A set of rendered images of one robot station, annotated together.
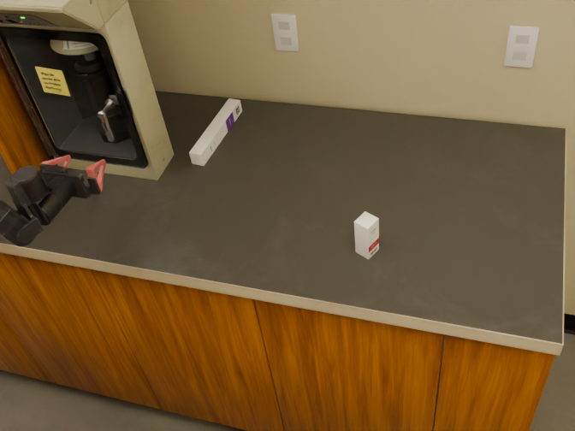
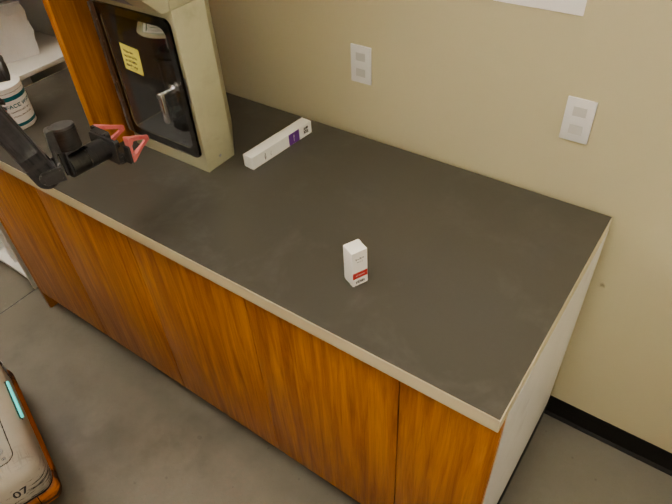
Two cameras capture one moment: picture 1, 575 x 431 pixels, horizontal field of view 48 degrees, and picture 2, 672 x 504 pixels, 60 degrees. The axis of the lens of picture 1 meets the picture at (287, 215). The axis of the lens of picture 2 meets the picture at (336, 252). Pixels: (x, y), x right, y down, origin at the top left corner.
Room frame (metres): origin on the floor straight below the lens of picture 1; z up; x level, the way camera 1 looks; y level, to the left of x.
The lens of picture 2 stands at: (0.04, -0.37, 1.91)
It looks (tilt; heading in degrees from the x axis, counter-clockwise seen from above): 43 degrees down; 14
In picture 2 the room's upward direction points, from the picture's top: 4 degrees counter-clockwise
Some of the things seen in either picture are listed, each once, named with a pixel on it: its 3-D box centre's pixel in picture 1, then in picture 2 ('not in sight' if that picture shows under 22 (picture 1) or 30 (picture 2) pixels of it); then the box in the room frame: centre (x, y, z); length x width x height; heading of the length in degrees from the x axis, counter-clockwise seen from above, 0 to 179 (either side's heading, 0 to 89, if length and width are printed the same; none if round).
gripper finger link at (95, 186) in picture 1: (89, 173); (130, 143); (1.16, 0.44, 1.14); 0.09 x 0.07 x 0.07; 156
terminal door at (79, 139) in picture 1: (74, 102); (148, 82); (1.40, 0.49, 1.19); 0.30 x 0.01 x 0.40; 66
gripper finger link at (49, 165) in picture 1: (64, 169); (112, 135); (1.19, 0.50, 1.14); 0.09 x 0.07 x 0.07; 156
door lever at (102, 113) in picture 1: (109, 121); (168, 104); (1.33, 0.40, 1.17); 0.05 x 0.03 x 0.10; 156
